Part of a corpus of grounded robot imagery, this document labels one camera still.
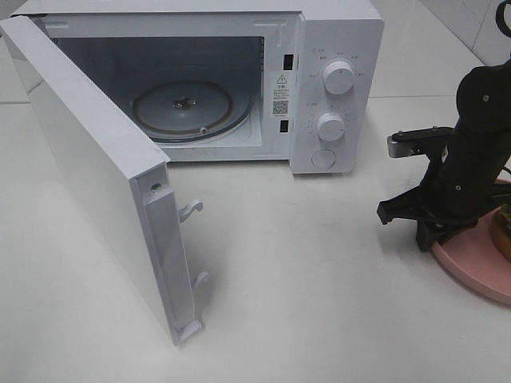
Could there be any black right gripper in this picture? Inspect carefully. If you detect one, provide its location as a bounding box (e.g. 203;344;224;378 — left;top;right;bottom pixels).
377;127;510;251

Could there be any pink round plate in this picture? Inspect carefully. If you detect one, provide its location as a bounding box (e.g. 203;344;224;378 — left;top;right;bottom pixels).
431;178;511;307

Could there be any burger with lettuce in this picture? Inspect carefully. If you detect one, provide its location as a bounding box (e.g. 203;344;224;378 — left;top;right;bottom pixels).
490;203;511;261

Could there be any round white door button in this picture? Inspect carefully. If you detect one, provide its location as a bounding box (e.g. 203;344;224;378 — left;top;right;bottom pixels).
311;149;336;169

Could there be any white microwave door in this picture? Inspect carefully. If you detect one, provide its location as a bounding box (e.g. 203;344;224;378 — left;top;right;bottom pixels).
1;16;203;344

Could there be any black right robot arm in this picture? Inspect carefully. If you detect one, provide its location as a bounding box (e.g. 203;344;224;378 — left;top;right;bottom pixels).
377;62;510;251

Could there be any lower white timer knob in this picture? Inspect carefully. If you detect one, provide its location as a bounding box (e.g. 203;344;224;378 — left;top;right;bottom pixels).
316;113;346;142

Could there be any upper white power knob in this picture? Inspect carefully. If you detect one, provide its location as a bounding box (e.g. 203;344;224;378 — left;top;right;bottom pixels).
322;58;356;95

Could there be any white microwave oven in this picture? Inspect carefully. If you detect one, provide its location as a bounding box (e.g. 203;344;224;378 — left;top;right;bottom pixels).
5;1;384;174

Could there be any white warning label sticker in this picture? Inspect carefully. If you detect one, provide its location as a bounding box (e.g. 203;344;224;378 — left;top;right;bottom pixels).
270;71;292;117

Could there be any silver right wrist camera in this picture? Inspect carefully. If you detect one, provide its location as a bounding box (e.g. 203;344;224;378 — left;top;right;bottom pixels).
387;126;454;160

